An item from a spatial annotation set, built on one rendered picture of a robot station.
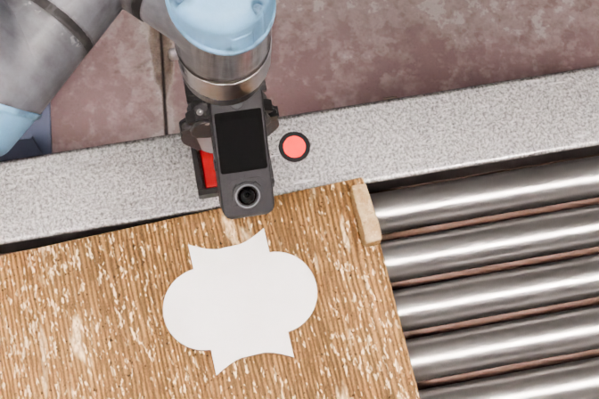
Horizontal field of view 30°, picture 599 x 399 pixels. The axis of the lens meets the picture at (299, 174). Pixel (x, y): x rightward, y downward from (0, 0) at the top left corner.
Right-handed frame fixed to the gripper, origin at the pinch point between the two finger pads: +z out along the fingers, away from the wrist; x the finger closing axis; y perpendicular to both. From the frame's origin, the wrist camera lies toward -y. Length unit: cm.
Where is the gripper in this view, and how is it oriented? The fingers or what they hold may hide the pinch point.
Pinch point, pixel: (230, 150)
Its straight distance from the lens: 110.1
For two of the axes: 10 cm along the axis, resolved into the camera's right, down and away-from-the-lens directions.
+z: -0.5, 2.5, 9.7
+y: -1.8, -9.5, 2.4
